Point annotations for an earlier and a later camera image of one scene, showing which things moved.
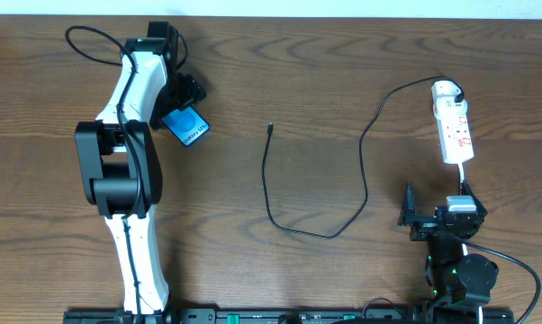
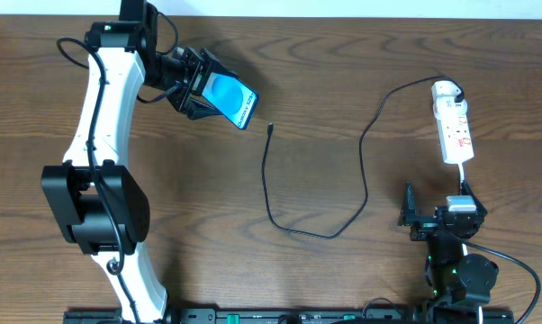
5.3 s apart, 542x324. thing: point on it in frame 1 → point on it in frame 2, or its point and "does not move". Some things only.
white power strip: [453, 123] does not move
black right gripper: [436, 220] does not move
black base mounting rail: [289, 316] does not move
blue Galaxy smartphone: [187, 124] → [232, 97]
